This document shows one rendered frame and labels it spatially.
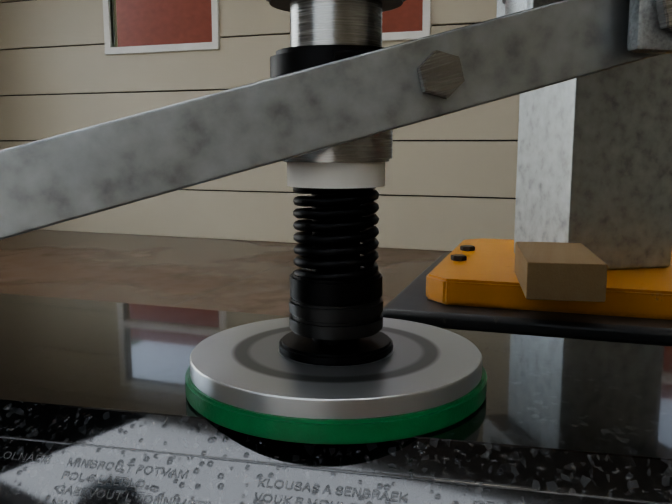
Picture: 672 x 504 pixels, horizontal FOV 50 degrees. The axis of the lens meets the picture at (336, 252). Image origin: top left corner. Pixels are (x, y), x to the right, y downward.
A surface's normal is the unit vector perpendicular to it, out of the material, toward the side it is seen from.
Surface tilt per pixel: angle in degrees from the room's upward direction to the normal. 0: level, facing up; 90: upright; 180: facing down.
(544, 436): 0
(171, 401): 0
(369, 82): 90
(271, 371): 0
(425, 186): 90
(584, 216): 90
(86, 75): 90
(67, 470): 45
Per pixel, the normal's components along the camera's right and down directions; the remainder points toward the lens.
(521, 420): 0.00, -0.99
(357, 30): 0.44, 0.14
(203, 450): -0.15, -0.60
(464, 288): -0.30, 0.14
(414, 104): 0.16, 0.15
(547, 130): -0.98, 0.04
